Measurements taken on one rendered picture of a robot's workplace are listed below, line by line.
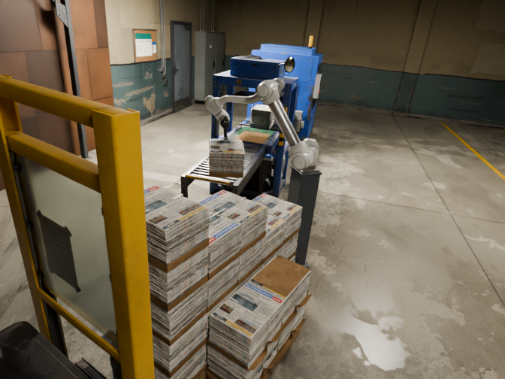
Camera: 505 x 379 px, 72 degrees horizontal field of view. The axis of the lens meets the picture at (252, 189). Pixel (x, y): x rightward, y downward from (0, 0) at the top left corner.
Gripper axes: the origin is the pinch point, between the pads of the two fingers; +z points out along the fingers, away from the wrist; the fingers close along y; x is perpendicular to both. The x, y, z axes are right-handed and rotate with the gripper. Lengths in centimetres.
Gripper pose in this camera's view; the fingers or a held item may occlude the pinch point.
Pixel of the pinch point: (226, 130)
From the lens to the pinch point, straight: 292.4
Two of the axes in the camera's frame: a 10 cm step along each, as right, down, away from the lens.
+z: 1.3, 4.9, -8.6
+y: -0.6, 8.7, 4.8
